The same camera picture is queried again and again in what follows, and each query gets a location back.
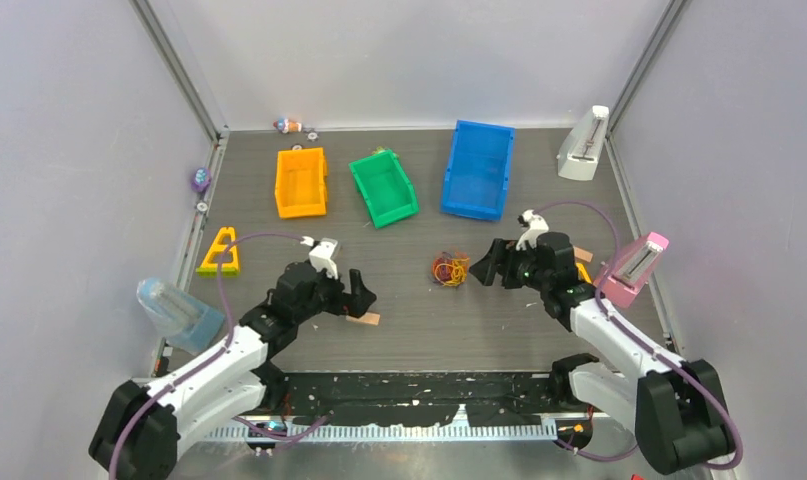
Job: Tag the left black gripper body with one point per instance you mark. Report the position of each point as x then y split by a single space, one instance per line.
326 297

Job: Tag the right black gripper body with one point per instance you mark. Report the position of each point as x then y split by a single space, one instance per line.
531 275

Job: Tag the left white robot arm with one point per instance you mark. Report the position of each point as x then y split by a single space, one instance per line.
146 429

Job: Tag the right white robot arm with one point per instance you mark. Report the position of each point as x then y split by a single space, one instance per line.
674 408

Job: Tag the wooden block centre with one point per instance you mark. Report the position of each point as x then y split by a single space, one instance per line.
371 319

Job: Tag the wooden block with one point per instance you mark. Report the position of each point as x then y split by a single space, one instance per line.
583 255
371 319

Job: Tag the yellow triangle block right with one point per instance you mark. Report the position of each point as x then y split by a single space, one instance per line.
582 272

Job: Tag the yellow triangle block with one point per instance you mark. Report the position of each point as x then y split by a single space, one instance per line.
220 258
582 272

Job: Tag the wooden block right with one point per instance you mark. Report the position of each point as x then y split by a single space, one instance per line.
583 255

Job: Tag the pink metronome box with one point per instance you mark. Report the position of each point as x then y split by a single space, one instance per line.
622 280

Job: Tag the blue plastic bin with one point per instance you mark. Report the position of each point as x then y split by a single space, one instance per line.
478 172

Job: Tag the yellow triangle block left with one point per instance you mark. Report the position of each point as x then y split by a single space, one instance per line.
220 258

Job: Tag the orange plastic bin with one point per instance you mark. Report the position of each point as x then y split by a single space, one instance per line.
300 184

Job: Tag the white metronome box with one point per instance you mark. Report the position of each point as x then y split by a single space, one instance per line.
579 155

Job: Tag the green plastic bin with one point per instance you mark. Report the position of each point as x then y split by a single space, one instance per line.
386 189

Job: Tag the clear plastic bottle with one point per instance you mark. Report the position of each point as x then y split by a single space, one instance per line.
173 312

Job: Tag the purple round toy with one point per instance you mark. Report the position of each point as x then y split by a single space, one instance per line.
201 180

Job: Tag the small clown figurine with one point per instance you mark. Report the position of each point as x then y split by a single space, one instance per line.
287 126

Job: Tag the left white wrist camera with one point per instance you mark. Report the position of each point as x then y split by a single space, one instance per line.
322 255

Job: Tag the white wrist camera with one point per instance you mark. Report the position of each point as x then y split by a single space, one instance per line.
533 225
322 255

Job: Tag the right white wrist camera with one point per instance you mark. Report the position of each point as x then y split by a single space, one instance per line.
533 225

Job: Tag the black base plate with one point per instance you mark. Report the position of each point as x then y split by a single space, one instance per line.
422 399

